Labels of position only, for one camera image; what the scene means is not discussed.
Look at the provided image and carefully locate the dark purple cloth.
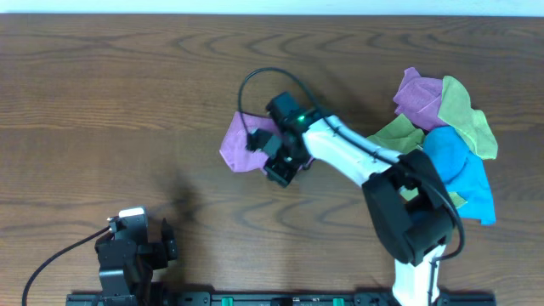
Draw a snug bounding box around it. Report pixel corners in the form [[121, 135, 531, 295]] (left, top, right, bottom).
[[393, 67, 447, 131]]

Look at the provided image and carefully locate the green cloth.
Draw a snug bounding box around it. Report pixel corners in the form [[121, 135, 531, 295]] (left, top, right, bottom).
[[365, 75, 499, 210]]

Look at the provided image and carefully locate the light purple cloth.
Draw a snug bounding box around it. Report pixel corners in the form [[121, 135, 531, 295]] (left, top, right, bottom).
[[219, 111, 281, 174]]

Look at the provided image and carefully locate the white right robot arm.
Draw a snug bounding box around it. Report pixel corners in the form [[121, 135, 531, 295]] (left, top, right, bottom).
[[263, 93, 458, 305]]

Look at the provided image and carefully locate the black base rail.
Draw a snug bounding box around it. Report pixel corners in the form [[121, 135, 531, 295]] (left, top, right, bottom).
[[65, 292, 497, 306]]

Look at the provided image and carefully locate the blue cloth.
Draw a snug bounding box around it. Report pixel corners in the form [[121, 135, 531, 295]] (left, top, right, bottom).
[[423, 127, 496, 225]]

